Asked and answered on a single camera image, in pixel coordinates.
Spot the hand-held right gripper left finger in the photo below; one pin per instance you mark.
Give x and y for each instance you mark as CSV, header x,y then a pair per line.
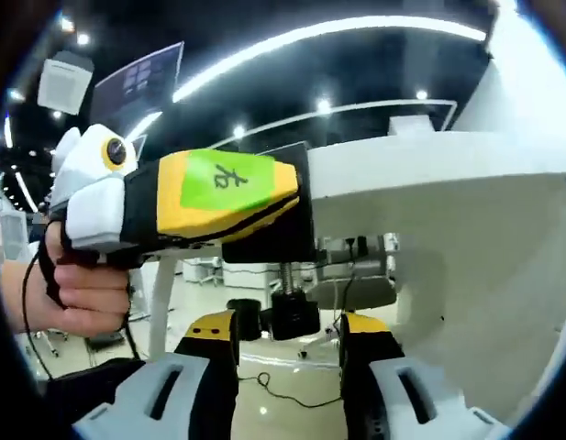
x,y
136,403

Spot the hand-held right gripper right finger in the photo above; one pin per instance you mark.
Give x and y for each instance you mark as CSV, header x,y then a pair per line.
x,y
452,412

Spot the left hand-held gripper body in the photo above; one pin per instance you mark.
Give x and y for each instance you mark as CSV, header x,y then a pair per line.
x,y
90,156

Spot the black fixed fixture clamp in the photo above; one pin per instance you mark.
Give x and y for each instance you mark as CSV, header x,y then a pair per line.
x,y
301,229

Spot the white desk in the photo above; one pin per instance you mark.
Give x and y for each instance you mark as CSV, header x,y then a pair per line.
x,y
425,160

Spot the person's left hand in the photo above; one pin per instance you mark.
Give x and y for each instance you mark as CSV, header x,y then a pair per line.
x,y
90,298

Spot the person's black trouser leg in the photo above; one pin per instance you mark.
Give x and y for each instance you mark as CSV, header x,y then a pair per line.
x,y
90,385

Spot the ceiling air conditioner unit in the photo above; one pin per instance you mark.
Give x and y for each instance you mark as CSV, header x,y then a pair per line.
x,y
64,82

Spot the black waste bin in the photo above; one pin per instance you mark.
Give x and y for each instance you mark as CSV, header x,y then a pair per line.
x,y
246,318

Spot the hanging dark display screen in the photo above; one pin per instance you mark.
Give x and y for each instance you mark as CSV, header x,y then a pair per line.
x,y
140,78

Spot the curved ceiling light strip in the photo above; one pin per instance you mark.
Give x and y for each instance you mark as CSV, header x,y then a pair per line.
x,y
356,23

